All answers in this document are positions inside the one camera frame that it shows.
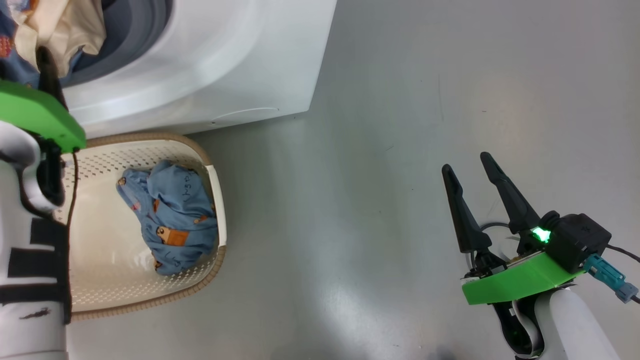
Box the teal right camera connector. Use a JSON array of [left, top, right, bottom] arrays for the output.
[[582, 254, 640, 304]]

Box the cream perforated laundry basket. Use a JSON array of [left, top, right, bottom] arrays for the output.
[[52, 131, 228, 321]]

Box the round white filter cover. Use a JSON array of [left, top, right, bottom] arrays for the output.
[[212, 107, 281, 124]]

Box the black right camera cable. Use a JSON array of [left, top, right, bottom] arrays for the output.
[[607, 243, 640, 264]]

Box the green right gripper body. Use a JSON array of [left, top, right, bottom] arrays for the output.
[[461, 249, 585, 306]]

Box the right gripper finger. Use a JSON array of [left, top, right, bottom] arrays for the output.
[[441, 164, 494, 254], [480, 152, 541, 236]]

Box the grey rubber door gasket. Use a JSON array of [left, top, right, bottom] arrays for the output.
[[65, 0, 173, 87]]

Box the cream printed garment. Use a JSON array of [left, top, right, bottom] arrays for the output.
[[0, 0, 107, 90]]

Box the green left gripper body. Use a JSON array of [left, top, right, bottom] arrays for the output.
[[0, 79, 87, 153]]

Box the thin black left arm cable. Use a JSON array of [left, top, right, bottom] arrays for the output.
[[66, 150, 79, 227]]

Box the blue denim garment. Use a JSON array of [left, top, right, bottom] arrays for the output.
[[116, 160, 219, 276]]

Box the white front-load washing machine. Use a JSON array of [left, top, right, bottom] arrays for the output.
[[0, 0, 338, 141]]

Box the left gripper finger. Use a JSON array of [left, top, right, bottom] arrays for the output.
[[36, 46, 69, 110]]

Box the thin black right gripper cable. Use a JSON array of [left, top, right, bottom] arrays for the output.
[[469, 222, 512, 272]]

